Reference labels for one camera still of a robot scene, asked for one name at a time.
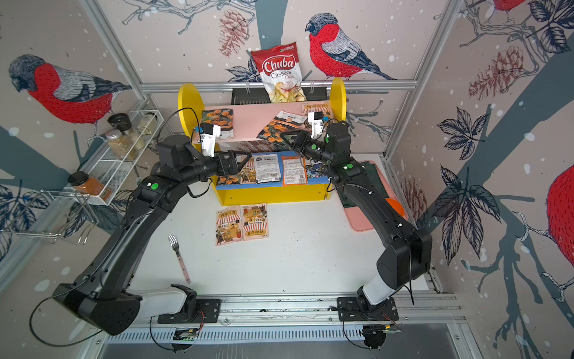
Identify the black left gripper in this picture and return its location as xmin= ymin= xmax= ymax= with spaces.
xmin=179 ymin=149 xmax=252 ymax=187

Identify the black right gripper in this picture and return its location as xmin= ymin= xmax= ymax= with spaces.
xmin=280 ymin=132 xmax=336 ymax=168

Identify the black orange marigold seed bag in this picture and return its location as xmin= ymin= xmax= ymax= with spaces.
xmin=257 ymin=111 xmax=307 ymax=144

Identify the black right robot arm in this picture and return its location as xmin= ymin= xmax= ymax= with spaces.
xmin=280 ymin=121 xmax=432 ymax=313

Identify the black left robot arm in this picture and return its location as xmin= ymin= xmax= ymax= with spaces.
xmin=53 ymin=135 xmax=251 ymax=335

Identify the lower marigold seed bag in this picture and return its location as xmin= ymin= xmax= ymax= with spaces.
xmin=217 ymin=175 xmax=242 ymax=185

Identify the orange bordered seed bag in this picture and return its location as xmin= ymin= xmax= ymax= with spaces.
xmin=281 ymin=156 xmax=308 ymax=186

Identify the yellow two-tier shelf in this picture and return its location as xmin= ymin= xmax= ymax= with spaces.
xmin=178 ymin=79 xmax=347 ymax=206

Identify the blue flower seed bag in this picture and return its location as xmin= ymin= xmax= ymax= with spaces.
xmin=306 ymin=162 xmax=329 ymax=179

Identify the marigold seed bag left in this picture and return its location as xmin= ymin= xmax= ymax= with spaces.
xmin=201 ymin=108 xmax=234 ymax=139

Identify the red Chuba chips bag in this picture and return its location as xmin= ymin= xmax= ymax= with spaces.
xmin=251 ymin=43 xmax=306 ymax=103

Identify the dark green cloth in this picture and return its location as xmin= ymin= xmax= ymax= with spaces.
xmin=337 ymin=162 xmax=390 ymax=209

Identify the pale spice jar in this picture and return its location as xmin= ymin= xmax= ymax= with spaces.
xmin=136 ymin=112 xmax=158 ymax=136

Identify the pink tray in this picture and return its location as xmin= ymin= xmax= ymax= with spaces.
xmin=342 ymin=161 xmax=408 ymax=232

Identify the orange bowl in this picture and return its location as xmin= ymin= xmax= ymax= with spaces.
xmin=386 ymin=198 xmax=405 ymax=218

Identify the tan spice jar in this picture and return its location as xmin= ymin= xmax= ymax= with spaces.
xmin=105 ymin=129 xmax=138 ymax=162

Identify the black lid spice jar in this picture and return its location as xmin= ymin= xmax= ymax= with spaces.
xmin=108 ymin=113 xmax=145 ymax=151

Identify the orange spice jar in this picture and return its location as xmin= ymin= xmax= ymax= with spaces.
xmin=67 ymin=171 xmax=104 ymax=196

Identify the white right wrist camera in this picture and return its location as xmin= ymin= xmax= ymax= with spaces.
xmin=307 ymin=112 xmax=324 ymax=140

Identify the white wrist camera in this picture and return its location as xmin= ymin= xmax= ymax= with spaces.
xmin=197 ymin=122 xmax=221 ymax=157
xmin=307 ymin=112 xmax=324 ymax=140

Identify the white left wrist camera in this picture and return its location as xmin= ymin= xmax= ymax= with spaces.
xmin=197 ymin=122 xmax=221 ymax=157

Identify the black wall hook rail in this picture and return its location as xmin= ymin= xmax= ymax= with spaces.
xmin=231 ymin=88 xmax=328 ymax=105

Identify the pink handled fork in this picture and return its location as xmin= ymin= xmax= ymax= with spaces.
xmin=168 ymin=235 xmax=191 ymax=284

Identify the white wire spice rack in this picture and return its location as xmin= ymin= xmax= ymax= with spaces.
xmin=80 ymin=109 xmax=164 ymax=206

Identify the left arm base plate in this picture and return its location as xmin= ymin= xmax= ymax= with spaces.
xmin=158 ymin=297 xmax=221 ymax=324

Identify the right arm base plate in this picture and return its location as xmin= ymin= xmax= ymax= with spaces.
xmin=335 ymin=297 xmax=399 ymax=323

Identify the chrome wire holder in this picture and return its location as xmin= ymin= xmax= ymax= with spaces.
xmin=1 ymin=188 xmax=99 ymax=245

